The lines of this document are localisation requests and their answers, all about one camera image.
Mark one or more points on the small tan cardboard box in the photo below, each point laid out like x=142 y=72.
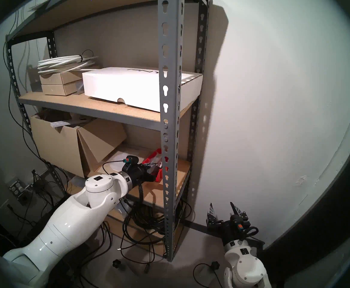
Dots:
x=56 y=89
x=54 y=79

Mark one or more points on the grey wall power outlet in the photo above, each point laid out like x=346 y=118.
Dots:
x=15 y=188

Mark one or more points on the large white PNY box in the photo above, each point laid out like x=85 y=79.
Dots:
x=124 y=85

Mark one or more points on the black knob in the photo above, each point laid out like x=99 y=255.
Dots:
x=116 y=263
x=215 y=265

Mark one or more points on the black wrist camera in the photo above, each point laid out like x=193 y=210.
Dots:
x=131 y=161
x=241 y=223

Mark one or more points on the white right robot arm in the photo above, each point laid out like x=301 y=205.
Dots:
x=247 y=266

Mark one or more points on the red plastic bin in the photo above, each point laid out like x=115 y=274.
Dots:
x=152 y=156

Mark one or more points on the flat cardboard box white disc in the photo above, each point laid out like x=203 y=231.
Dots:
x=118 y=157

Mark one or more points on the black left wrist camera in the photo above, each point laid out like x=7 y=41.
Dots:
x=131 y=161

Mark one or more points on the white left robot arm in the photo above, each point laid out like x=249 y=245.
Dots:
x=66 y=224

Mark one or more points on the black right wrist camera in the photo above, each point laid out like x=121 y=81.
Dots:
x=241 y=223

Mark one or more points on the white paper sheets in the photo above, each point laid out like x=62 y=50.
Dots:
x=38 y=6

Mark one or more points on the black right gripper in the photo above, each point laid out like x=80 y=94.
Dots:
x=227 y=230

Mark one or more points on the dark baseboard strip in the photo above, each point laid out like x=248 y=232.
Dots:
x=202 y=227

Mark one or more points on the large open cardboard box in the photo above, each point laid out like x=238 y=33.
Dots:
x=57 y=143

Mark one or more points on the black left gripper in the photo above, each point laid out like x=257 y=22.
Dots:
x=137 y=175

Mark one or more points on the grey metal rack shelf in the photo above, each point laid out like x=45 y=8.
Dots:
x=170 y=80

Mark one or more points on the white plastic strip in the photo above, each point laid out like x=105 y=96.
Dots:
x=57 y=124

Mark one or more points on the clear bag with black parts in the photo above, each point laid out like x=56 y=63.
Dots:
x=158 y=165

